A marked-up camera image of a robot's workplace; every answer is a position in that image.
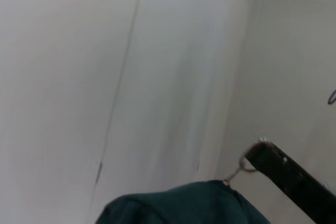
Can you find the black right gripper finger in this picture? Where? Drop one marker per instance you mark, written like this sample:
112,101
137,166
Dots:
288,176

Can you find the teal fabric zip bag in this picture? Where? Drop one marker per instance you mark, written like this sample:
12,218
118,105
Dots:
183,205

